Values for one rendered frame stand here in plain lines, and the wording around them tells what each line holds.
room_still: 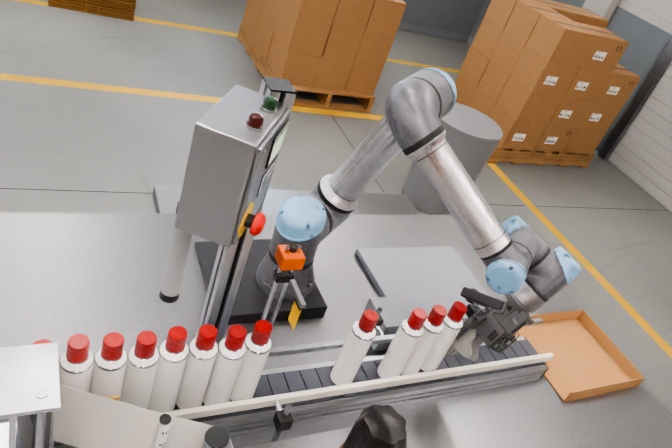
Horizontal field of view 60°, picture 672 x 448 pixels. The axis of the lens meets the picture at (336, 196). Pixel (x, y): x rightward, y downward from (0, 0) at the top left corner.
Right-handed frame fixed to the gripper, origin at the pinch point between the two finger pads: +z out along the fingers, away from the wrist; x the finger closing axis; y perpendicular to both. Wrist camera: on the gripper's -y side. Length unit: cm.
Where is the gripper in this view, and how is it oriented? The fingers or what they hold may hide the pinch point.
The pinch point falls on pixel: (449, 349)
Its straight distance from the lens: 147.3
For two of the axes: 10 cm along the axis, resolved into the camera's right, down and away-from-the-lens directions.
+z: -7.0, 6.8, 2.1
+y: 3.7, 6.0, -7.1
